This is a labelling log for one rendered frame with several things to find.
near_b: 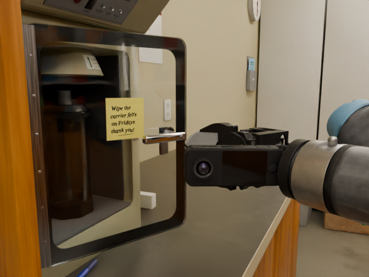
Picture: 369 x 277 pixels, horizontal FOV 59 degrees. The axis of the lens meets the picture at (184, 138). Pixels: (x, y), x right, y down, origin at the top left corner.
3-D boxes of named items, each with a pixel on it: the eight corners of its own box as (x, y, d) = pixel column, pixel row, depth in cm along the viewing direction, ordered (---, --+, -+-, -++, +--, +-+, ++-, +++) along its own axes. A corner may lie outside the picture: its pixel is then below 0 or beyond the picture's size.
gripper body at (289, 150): (254, 173, 51) (327, 193, 41) (212, 183, 46) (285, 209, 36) (256, 124, 49) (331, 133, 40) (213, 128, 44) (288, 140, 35)
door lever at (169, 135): (132, 143, 62) (132, 129, 61) (173, 138, 67) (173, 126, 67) (146, 148, 57) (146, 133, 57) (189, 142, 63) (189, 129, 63)
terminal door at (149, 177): (39, 269, 55) (20, 21, 49) (184, 223, 73) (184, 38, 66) (40, 271, 54) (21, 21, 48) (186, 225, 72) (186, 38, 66)
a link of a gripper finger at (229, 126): (207, 150, 50) (250, 160, 43) (198, 151, 49) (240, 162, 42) (207, 119, 49) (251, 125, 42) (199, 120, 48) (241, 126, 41)
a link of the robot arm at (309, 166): (320, 222, 32) (325, 142, 31) (281, 208, 36) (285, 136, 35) (357, 206, 37) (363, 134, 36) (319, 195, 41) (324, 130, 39)
